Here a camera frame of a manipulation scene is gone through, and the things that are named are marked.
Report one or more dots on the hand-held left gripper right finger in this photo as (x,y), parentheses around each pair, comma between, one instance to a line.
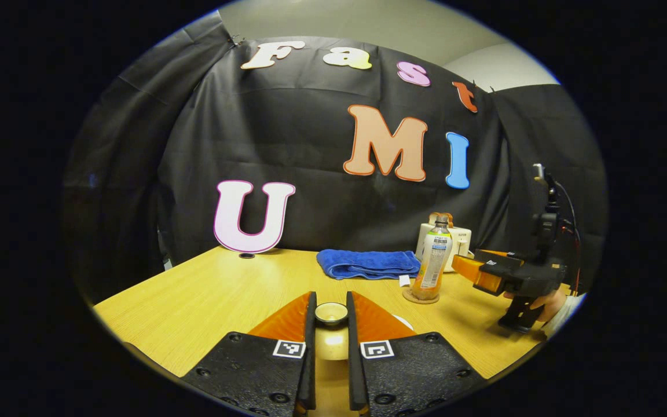
(354,359)

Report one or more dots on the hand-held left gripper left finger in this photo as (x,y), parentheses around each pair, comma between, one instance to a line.
(311,359)

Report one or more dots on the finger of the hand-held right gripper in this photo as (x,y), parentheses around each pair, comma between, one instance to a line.
(498,256)
(495,275)

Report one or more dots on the blue folded towel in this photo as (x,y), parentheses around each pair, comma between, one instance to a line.
(368,263)

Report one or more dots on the white toaster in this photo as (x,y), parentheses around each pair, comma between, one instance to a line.
(462,243)

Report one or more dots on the clear plastic water bottle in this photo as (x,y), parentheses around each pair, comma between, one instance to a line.
(433,260)

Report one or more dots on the white teacup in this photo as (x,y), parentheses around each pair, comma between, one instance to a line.
(404,322)

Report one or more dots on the metal binder clip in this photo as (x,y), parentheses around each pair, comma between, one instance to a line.
(234,40)

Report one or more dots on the beige teacup lid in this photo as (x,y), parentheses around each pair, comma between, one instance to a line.
(332,341)

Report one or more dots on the round wooden coaster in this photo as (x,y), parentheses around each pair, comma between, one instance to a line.
(409,297)

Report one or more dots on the black backdrop cloth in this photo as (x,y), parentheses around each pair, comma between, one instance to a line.
(287,133)

